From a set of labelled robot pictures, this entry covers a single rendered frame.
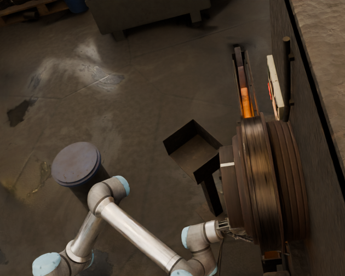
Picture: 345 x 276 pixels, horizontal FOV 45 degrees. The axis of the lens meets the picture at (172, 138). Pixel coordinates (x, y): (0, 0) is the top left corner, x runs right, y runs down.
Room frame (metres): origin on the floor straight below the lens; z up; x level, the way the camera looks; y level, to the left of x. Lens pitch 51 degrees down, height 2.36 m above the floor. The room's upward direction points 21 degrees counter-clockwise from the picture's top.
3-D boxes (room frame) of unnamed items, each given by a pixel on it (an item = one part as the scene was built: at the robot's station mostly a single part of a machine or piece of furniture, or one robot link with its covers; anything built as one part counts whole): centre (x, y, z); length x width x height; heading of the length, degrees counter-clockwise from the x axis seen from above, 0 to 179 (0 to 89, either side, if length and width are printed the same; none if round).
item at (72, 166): (1.66, 0.61, 0.22); 0.32 x 0.32 x 0.43
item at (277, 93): (0.98, -0.42, 1.15); 0.26 x 0.02 x 0.18; 164
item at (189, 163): (1.23, -0.08, 0.36); 0.26 x 0.20 x 0.72; 19
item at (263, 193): (0.68, -0.22, 1.11); 0.47 x 0.06 x 0.47; 164
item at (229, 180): (0.71, -0.13, 1.11); 0.28 x 0.06 x 0.28; 164
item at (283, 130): (0.66, -0.30, 1.11); 0.47 x 0.10 x 0.47; 164
